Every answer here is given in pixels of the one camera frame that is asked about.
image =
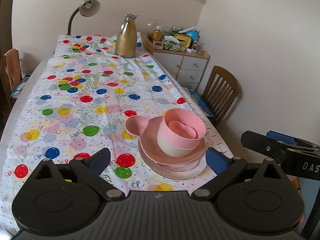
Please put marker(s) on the gold thermos jug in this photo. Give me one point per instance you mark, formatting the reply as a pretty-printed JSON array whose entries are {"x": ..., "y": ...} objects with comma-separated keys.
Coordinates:
[{"x": 127, "y": 38}]

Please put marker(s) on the yellow tissue box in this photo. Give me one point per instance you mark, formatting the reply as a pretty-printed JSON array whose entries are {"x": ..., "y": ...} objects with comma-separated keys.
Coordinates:
[{"x": 184, "y": 40}]

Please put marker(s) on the balloon pattern tablecloth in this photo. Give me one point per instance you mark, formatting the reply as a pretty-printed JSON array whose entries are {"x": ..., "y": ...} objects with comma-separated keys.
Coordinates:
[{"x": 76, "y": 103}]

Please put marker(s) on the small white plate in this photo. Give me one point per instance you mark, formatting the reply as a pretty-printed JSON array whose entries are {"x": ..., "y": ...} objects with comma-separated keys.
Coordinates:
[{"x": 181, "y": 167}]

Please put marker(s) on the white drawer cabinet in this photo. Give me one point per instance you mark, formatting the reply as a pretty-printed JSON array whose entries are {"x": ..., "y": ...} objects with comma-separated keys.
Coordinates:
[{"x": 186, "y": 68}]

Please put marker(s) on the blue globe ball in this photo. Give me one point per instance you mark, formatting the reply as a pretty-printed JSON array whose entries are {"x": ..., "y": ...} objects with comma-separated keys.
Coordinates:
[{"x": 193, "y": 34}]

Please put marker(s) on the large white plate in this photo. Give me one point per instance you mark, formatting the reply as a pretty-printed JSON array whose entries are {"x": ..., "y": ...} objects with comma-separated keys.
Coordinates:
[{"x": 190, "y": 173}]

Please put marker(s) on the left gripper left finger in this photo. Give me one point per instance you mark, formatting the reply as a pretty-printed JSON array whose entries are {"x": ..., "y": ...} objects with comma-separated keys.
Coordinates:
[{"x": 88, "y": 173}]

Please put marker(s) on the pink towel on chair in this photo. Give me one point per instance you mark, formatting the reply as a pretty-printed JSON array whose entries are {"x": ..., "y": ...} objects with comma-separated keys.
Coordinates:
[{"x": 13, "y": 68}]

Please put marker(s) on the pink bear-shaped plate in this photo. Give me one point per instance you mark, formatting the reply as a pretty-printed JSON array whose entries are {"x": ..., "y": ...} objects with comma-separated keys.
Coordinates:
[{"x": 146, "y": 130}]

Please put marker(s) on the striped seat cushion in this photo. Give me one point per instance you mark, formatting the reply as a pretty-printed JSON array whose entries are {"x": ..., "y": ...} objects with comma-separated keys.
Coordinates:
[{"x": 17, "y": 91}]

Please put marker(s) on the pink bowl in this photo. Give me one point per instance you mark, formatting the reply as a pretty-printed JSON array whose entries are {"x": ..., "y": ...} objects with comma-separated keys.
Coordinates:
[{"x": 188, "y": 118}]

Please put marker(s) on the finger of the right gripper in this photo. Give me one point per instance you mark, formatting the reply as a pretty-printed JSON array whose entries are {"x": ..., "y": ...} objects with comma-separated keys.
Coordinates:
[
  {"x": 286, "y": 141},
  {"x": 262, "y": 144}
]

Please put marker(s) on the pink heart-shaped dish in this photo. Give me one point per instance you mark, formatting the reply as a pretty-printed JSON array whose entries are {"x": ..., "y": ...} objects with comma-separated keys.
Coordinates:
[{"x": 182, "y": 130}]

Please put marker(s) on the wooden chair with towel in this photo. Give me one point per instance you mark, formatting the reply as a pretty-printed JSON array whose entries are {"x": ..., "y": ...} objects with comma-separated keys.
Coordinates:
[{"x": 5, "y": 82}]

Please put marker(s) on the wooden chair right side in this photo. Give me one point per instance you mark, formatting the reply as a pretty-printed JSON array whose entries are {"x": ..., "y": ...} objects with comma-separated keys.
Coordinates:
[{"x": 219, "y": 94}]

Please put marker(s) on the person's right hand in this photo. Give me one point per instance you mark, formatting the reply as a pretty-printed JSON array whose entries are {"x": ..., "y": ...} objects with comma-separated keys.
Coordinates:
[{"x": 300, "y": 222}]

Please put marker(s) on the grey desk lamp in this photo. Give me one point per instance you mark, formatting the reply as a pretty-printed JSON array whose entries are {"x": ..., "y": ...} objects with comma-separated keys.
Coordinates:
[{"x": 87, "y": 8}]

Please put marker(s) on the cream bowl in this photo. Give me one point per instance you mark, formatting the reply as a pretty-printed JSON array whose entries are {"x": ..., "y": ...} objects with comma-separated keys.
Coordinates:
[{"x": 170, "y": 149}]

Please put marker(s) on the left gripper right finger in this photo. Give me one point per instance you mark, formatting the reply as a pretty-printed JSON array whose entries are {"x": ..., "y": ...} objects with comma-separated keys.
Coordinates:
[{"x": 226, "y": 170}]

